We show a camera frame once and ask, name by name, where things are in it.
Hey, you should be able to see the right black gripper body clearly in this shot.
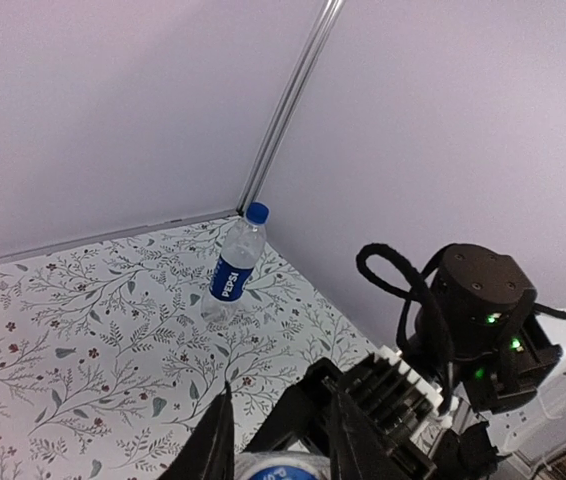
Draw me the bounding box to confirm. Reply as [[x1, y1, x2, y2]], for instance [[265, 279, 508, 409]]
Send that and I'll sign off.
[[247, 357, 498, 479]]

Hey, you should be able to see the blue Pepsi bottle cap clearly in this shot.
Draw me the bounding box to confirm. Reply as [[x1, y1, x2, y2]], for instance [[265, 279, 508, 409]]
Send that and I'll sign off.
[[244, 202, 270, 225]]

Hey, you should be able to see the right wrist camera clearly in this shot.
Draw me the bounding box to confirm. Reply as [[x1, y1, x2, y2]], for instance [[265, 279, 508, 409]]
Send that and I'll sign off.
[[362, 349, 459, 426]]

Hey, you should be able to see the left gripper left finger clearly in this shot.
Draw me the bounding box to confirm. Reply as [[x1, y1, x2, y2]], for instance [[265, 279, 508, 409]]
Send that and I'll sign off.
[[158, 382, 235, 480]]

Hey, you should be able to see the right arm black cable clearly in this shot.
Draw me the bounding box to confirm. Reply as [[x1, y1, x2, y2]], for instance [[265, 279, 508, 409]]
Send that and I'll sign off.
[[355, 242, 566, 421]]

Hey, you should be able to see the floral patterned table mat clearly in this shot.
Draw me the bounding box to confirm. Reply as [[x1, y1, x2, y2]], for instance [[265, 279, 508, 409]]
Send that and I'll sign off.
[[0, 219, 372, 479]]

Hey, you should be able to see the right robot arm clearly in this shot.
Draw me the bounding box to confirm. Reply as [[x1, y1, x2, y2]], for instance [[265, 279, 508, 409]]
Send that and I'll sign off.
[[246, 243, 566, 479]]

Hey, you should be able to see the white Pocari Sweat cap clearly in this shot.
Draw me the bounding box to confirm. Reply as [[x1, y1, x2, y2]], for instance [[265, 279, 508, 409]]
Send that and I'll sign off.
[[234, 451, 331, 480]]

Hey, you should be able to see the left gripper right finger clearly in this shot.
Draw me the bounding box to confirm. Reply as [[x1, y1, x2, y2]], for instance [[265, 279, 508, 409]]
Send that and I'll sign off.
[[327, 383, 437, 479]]

